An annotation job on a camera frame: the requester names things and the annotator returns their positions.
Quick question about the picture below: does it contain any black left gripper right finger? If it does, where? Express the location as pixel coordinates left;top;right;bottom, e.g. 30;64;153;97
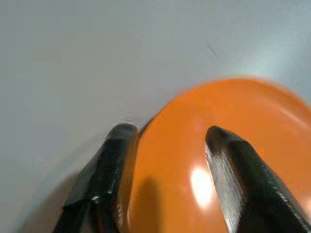
205;125;311;233

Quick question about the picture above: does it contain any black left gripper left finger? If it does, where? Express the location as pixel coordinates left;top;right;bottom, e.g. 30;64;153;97
51;123;139;233

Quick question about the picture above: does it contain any large orange bowl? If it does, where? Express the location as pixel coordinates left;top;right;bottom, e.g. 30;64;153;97
116;77;311;233

